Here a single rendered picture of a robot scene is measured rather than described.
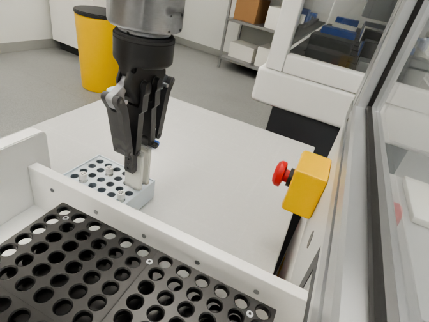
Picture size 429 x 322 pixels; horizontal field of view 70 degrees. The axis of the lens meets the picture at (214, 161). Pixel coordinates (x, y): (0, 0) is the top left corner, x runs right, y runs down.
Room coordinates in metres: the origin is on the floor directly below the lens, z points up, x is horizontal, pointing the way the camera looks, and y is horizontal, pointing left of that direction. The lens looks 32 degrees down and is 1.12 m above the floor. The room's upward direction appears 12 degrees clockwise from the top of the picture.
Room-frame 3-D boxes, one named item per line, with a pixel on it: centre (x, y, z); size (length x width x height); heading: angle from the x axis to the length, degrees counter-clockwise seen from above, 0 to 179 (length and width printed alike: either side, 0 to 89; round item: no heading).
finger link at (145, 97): (0.37, 0.12, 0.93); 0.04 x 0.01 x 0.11; 70
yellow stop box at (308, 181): (0.38, -0.14, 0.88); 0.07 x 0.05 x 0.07; 163
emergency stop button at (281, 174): (0.39, -0.11, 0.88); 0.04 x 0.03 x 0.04; 163
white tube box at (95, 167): (0.39, 0.16, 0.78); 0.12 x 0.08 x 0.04; 70
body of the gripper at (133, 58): (0.39, 0.12, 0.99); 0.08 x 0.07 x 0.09; 160
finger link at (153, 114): (0.40, 0.11, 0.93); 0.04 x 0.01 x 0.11; 70
